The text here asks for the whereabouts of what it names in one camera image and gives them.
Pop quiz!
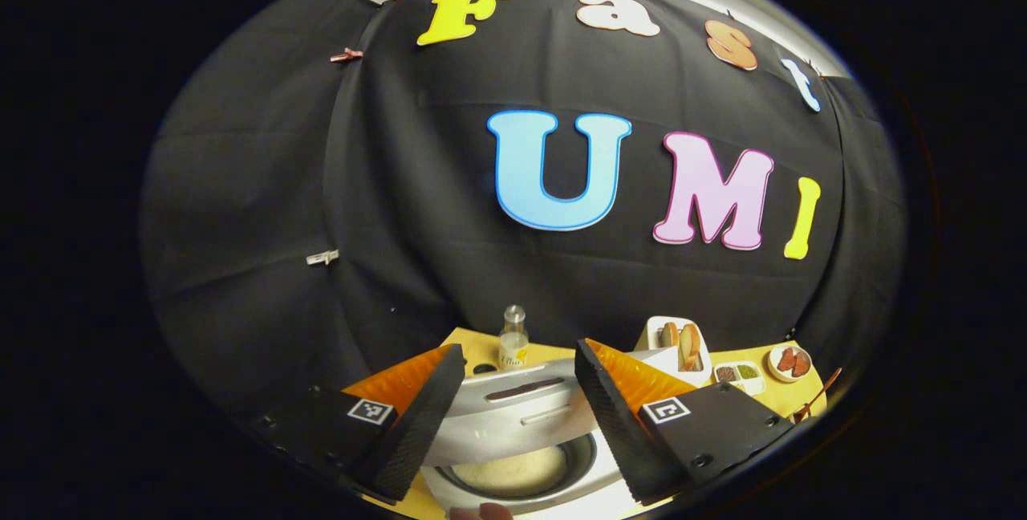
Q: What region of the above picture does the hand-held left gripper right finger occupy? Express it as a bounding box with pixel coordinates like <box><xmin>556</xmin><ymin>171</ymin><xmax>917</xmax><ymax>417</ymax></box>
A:
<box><xmin>574</xmin><ymin>338</ymin><xmax>795</xmax><ymax>505</ymax></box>

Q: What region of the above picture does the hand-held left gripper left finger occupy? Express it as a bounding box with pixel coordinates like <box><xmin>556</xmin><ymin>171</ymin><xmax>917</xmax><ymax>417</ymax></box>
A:
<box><xmin>249</xmin><ymin>343</ymin><xmax>468</xmax><ymax>503</ymax></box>

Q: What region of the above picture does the white rice cooker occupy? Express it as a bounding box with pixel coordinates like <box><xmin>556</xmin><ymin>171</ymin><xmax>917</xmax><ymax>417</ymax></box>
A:
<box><xmin>421</xmin><ymin>347</ymin><xmax>675</xmax><ymax>517</ymax></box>

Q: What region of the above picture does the white rice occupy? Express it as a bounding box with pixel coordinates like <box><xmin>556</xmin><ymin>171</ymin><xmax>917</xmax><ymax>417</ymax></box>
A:
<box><xmin>457</xmin><ymin>446</ymin><xmax>570</xmax><ymax>489</ymax></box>

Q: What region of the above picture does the brown wooden spoon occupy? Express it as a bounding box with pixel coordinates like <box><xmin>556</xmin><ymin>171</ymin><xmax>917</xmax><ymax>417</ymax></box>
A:
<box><xmin>794</xmin><ymin>368</ymin><xmax>843</xmax><ymax>423</ymax></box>

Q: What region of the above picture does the white toaster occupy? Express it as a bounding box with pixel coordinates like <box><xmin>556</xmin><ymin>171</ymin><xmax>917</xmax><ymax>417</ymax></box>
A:
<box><xmin>639</xmin><ymin>316</ymin><xmax>713</xmax><ymax>387</ymax></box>

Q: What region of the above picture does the small glass bottle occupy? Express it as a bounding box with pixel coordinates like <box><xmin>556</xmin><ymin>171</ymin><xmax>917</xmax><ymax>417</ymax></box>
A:
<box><xmin>498</xmin><ymin>305</ymin><xmax>530</xmax><ymax>369</ymax></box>

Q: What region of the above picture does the divided white grain dish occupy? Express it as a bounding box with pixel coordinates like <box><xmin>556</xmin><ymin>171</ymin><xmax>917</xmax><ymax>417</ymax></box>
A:
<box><xmin>712</xmin><ymin>362</ymin><xmax>763</xmax><ymax>396</ymax></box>

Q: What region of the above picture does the round white plate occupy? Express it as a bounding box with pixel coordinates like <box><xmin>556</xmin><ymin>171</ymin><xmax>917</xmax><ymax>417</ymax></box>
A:
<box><xmin>767</xmin><ymin>344</ymin><xmax>814</xmax><ymax>384</ymax></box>

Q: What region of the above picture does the black backdrop cloth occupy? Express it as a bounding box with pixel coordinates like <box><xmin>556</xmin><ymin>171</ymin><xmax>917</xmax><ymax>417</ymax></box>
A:
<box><xmin>140</xmin><ymin>0</ymin><xmax>907</xmax><ymax>425</ymax></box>

